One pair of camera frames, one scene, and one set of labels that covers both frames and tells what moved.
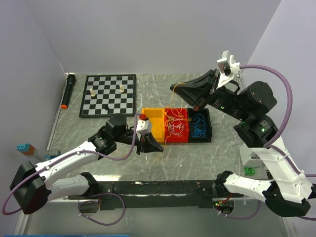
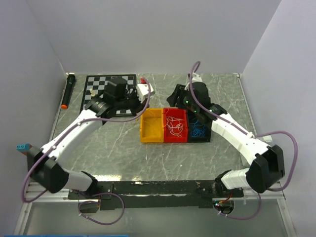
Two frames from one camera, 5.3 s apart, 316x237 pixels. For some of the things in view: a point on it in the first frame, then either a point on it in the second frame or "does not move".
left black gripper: [149, 144] to [139, 105]
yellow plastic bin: [156, 115] does not move
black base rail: [163, 194] does not move
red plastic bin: [176, 125] does not move
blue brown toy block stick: [25, 148] does not move
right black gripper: [193, 90] to [180, 91]
